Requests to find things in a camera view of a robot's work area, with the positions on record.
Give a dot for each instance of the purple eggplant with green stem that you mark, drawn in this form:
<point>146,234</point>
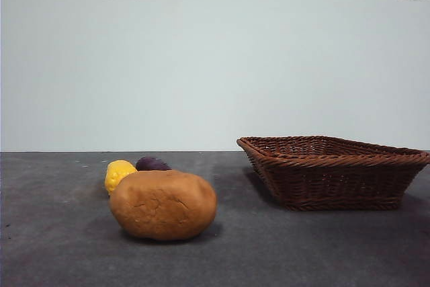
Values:
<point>151,163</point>

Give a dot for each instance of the brown potato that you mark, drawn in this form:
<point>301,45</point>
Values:
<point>161,206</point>

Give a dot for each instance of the yellow corn cob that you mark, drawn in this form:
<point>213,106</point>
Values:
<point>116,176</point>

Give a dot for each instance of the brown wicker basket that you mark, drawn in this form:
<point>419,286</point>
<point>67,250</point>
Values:
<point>336,183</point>

